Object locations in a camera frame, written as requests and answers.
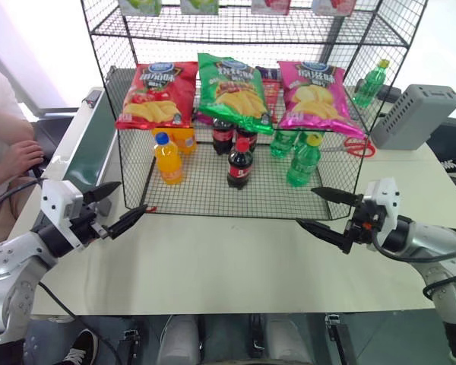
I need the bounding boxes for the black cable to mount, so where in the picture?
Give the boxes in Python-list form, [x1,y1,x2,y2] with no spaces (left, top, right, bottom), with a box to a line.
[0,166,49,224]

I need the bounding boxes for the pink potato chips bag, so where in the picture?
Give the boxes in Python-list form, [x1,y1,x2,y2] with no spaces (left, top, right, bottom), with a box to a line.
[276,60,366,140]

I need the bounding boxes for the green potato chips bag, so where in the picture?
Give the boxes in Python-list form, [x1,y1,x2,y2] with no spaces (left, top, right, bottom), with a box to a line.
[195,52,275,136]

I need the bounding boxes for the red handled scissors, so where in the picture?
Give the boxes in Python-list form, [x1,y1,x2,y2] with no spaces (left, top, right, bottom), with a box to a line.
[320,136,377,159]

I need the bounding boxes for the orange soda bottle blue cap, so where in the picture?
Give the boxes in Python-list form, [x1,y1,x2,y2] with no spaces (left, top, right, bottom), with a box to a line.
[153,132,185,186]

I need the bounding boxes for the black wire mesh rack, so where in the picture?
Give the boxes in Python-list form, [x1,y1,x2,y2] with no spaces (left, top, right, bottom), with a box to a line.
[79,0,430,222]

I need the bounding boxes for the small red snack pack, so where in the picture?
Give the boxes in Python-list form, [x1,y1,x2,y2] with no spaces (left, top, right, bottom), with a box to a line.
[255,65,283,123]

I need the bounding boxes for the red potato chips bag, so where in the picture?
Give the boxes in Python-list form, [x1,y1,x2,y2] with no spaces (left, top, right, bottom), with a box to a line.
[115,61,199,132]

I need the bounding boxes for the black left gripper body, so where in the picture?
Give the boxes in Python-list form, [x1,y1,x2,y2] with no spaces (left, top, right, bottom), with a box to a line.
[68,204,110,247]

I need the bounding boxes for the grey perforated plastic box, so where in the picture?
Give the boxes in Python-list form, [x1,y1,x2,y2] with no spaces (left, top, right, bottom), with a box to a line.
[369,84,456,151]

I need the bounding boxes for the person's beige trousers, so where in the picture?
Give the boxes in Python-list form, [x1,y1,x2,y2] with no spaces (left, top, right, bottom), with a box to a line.
[0,175,39,254]

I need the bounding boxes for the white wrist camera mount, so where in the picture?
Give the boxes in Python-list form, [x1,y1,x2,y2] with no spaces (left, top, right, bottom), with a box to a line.
[363,176,401,252]
[40,179,86,251]

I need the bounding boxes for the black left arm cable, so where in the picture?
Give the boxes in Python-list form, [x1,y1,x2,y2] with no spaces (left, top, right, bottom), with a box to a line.
[36,280,125,365]

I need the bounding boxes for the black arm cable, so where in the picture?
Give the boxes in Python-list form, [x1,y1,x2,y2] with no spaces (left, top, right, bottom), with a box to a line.
[371,227,456,301]
[36,280,125,365]

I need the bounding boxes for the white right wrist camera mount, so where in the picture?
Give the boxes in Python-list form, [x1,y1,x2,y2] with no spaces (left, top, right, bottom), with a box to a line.
[363,176,401,252]

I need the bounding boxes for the black and white shoe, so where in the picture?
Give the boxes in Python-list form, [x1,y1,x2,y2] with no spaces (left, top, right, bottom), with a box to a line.
[62,328,100,365]

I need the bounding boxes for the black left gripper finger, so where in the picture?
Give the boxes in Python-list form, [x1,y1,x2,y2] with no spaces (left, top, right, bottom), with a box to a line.
[82,181,122,205]
[107,204,149,241]

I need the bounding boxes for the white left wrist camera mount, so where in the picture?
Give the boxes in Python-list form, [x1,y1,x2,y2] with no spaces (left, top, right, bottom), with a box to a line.
[40,179,86,251]

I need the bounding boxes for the person's bare hand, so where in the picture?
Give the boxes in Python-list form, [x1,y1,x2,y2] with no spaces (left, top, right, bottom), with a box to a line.
[7,139,46,177]

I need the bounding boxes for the cola bottle red cap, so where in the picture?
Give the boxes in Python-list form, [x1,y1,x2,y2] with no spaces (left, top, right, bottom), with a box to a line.
[226,137,255,190]

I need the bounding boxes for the green soda bottle yellow cap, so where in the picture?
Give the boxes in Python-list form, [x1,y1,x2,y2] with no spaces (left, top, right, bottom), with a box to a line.
[352,59,391,109]
[286,132,323,189]

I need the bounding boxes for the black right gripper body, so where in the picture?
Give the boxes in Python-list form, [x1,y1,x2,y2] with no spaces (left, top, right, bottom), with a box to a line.
[340,195,384,255]

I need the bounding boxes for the black chair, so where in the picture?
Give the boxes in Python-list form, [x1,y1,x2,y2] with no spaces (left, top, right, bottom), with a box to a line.
[33,113,78,159]

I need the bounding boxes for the red drink carton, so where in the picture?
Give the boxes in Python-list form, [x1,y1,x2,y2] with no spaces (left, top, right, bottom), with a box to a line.
[250,0,292,17]
[311,0,359,18]

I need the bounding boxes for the black table clamp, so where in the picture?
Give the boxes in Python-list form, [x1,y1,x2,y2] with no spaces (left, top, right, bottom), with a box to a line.
[122,328,141,365]
[324,313,353,365]

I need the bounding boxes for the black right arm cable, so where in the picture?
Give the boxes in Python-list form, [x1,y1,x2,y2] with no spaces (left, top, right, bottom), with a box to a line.
[371,227,456,301]

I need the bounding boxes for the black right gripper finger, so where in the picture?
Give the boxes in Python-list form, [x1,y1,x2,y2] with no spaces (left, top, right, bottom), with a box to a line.
[310,186,365,208]
[295,218,347,252]

